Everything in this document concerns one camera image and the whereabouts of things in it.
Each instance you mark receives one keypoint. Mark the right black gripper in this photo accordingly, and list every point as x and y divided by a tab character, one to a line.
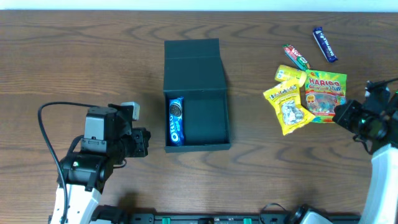
344	113

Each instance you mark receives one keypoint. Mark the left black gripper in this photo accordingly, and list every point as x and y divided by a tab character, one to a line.
141	142

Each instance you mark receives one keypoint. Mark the green Haribo gummy bag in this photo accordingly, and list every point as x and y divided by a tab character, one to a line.
324	91

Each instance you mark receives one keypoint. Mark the blue Oreo cookie pack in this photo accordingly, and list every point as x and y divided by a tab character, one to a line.
176	121

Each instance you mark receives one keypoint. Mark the yellow Hacks candy bag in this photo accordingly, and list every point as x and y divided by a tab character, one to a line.
286	101

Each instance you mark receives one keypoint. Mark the black gift box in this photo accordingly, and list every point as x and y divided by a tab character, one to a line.
193	69

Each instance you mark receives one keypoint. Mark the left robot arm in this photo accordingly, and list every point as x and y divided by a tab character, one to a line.
109	139

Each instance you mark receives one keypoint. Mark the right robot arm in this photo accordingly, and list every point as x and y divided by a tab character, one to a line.
381	202

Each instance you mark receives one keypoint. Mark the red green snack bar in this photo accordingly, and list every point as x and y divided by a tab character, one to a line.
296	57

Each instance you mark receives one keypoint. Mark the dark blue chocolate bar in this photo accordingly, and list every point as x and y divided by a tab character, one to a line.
324	45

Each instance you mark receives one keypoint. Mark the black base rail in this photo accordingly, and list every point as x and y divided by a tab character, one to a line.
302	214

